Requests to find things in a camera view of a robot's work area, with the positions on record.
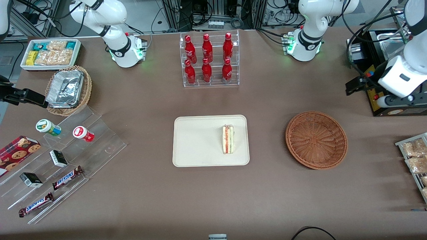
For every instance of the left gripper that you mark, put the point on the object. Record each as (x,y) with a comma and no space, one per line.
(376,75)

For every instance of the aluminium foil container stack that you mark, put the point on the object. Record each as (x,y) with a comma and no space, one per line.
(65,88)

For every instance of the cream plastic tray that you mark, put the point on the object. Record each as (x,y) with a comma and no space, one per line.
(200,141)

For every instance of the clear rice cracker bag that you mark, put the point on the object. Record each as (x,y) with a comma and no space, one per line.
(56,45)
(55,57)

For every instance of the white plastic snack bin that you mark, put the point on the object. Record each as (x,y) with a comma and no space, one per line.
(77,55)

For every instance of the green lid snack cup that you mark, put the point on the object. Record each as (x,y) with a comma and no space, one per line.
(46,127)

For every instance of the clear acrylic step display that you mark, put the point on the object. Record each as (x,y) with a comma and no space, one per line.
(100,143)

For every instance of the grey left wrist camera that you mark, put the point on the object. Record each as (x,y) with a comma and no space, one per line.
(387,101)

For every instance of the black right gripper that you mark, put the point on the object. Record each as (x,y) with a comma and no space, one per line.
(7,93)

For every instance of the teal snack packet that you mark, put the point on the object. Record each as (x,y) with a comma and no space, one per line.
(40,46)
(71,45)

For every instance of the clear acrylic bottle rack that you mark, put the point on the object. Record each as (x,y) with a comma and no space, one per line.
(217,85)

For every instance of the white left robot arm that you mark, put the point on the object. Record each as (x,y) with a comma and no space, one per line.
(308,20)

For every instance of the light wicker basket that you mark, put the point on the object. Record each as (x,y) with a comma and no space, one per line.
(87,88)

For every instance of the grey box with green light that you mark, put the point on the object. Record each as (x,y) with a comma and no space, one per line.
(354,55)

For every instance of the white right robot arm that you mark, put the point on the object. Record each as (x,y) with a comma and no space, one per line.
(120,50)

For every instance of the steel food pan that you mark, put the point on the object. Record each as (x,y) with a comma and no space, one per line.
(392,45)

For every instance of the small grey device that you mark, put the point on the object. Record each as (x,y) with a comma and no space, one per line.
(217,237)

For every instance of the brown wicker basket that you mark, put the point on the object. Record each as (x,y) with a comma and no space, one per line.
(315,140)

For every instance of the triangular sandwich wedge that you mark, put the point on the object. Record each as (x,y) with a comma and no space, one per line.
(228,140)

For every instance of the small dark green box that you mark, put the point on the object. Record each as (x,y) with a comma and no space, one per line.
(58,158)
(31,180)

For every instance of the yellow snack packet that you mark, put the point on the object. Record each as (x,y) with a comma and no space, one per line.
(31,58)

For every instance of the white power strip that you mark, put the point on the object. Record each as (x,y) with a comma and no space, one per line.
(216,25)

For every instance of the Snickers chocolate bar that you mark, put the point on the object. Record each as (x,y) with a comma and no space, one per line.
(36,204)
(66,177)

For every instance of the red soda bottle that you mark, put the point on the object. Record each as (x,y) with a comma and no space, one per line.
(206,72)
(227,72)
(189,46)
(228,45)
(190,74)
(207,46)

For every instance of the red lid snack cup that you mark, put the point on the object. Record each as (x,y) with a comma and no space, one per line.
(81,133)

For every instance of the red cookie box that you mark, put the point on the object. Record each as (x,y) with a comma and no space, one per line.
(16,153)

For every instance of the black food warmer machine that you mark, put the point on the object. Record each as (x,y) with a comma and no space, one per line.
(400,111)

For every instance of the clear snack bag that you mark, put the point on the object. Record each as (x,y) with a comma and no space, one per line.
(417,165)
(413,148)
(425,193)
(424,180)

